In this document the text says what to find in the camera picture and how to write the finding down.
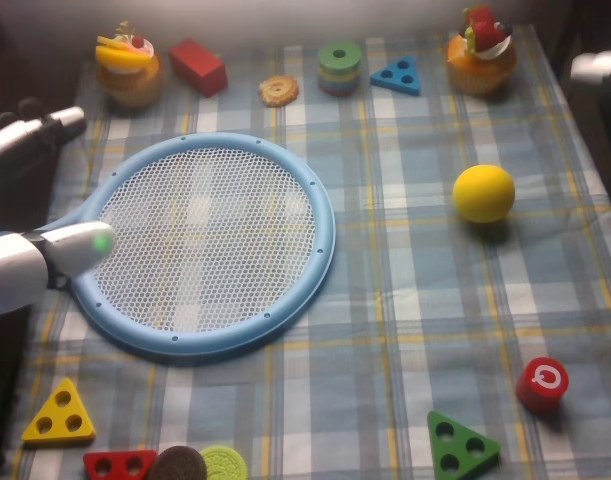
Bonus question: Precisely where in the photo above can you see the yellow triangle block with holes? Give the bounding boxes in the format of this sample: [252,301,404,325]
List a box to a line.
[21,377,97,446]

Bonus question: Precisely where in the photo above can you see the red rectangular block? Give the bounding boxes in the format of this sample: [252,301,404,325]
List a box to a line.
[168,38,230,99]

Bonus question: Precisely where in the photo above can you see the red block with two holes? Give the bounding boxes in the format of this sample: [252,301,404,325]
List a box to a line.
[82,449,159,480]

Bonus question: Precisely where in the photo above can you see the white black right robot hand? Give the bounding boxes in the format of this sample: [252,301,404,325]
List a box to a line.
[568,43,611,214]

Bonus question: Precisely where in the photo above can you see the white backdrop panel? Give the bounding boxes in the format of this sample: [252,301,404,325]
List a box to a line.
[69,0,536,44]

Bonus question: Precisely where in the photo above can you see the green triangle block with holes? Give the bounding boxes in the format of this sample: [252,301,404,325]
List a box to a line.
[426,410,502,480]

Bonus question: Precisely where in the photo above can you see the yellow ball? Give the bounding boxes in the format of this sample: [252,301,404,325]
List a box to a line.
[452,163,516,224]

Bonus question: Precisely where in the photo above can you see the red cylinder block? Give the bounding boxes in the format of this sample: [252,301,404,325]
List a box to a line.
[515,356,570,414]

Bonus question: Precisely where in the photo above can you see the toy cupcake with strawberries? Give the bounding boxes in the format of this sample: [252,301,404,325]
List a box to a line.
[445,4,519,99]

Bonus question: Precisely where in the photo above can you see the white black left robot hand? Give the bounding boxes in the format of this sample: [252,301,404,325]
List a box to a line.
[0,97,115,319]

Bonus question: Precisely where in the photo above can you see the blue plaid tablecloth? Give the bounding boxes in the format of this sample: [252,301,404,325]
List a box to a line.
[4,24,611,480]

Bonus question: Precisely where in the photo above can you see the brown chocolate sandwich cookie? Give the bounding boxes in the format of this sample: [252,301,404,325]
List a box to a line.
[145,445,208,480]

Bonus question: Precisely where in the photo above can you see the round tan toy cookie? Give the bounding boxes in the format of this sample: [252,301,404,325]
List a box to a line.
[258,74,300,108]

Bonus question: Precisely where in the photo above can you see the stacked coloured rings green top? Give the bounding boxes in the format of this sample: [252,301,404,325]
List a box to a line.
[316,40,363,97]

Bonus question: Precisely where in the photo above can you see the light blue net racket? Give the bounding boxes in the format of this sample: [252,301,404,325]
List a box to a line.
[44,132,337,368]

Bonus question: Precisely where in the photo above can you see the blue triangle block with holes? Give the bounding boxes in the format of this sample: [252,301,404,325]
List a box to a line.
[369,55,422,97]

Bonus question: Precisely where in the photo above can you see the toy cupcake with orange slice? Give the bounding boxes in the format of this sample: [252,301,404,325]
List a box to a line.
[94,20,164,109]

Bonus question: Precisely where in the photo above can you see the green sandwich cookie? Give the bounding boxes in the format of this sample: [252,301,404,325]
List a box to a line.
[199,444,249,480]

